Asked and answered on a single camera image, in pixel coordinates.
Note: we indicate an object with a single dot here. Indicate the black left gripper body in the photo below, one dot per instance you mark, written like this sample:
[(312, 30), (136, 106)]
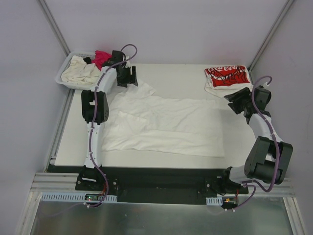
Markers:
[(127, 75)]

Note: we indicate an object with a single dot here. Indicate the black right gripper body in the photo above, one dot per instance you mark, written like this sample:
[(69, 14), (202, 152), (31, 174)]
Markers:
[(237, 100)]

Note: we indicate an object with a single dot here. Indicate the plain white t-shirt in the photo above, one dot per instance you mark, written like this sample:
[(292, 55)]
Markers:
[(140, 120)]

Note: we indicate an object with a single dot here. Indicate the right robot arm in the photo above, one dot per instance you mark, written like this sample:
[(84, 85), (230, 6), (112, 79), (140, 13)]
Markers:
[(269, 158)]

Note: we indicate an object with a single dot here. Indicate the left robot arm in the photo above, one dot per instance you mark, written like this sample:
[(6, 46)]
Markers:
[(95, 112)]

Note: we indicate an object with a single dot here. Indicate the folded Coca-Cola print t-shirt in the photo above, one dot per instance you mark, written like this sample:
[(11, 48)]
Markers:
[(225, 80)]

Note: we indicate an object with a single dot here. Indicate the pink garment in basket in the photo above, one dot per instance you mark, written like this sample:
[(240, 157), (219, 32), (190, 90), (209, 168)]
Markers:
[(100, 58)]

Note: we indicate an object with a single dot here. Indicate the black garment in basket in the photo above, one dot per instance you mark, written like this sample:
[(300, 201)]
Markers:
[(88, 60)]

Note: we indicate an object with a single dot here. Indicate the cream shirt in basket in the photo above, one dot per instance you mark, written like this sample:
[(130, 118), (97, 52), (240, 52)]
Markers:
[(80, 73)]

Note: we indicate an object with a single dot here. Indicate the white plastic laundry basket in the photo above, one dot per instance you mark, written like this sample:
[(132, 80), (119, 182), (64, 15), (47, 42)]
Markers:
[(66, 64)]

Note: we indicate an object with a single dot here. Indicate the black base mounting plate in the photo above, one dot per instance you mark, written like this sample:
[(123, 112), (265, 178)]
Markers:
[(158, 185)]

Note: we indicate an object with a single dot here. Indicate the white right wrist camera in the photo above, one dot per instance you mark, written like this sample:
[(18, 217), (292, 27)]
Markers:
[(265, 85)]

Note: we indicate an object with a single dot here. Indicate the aluminium frame post left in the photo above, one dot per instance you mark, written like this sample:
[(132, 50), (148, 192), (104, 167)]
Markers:
[(54, 26)]

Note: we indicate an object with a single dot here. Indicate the aluminium frame post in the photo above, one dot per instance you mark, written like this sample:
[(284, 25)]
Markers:
[(278, 21), (54, 26)]

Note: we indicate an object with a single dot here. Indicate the aluminium extrusion rail right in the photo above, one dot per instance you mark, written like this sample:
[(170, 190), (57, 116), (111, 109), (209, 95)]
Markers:
[(285, 189)]

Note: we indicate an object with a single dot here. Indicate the aluminium extrusion rail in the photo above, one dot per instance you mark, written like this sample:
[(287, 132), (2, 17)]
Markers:
[(285, 189), (55, 182)]

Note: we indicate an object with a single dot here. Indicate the right white cable duct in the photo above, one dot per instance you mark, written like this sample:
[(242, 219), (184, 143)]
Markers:
[(214, 201)]

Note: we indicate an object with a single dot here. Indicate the white cable duct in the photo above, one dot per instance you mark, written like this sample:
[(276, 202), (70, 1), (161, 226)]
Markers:
[(214, 201), (77, 197)]

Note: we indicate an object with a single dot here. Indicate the aluminium frame post right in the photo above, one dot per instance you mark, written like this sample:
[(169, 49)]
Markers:
[(278, 21)]

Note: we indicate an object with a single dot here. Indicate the aluminium extrusion rail left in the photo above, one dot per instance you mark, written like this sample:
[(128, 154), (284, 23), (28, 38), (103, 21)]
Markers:
[(55, 182)]

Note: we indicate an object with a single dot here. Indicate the left white cable duct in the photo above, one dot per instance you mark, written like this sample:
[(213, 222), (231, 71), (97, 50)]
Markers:
[(77, 197)]

